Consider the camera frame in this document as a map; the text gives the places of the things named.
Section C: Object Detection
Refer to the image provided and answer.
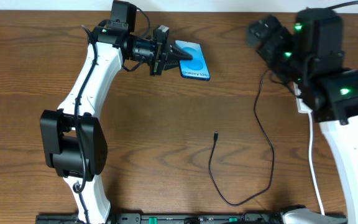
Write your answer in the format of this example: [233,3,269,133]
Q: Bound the blue Galaxy smartphone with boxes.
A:
[175,40,211,81]

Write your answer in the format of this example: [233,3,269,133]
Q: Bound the black USB charging cable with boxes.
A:
[208,68,275,207]

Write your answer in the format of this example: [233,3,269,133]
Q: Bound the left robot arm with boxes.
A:
[40,1,193,223]

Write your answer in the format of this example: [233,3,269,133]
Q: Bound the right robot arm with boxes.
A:
[247,7,358,223]

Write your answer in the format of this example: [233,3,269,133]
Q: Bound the white power strip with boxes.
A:
[293,83,312,114]

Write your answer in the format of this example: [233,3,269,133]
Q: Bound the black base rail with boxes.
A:
[35,212,347,224]

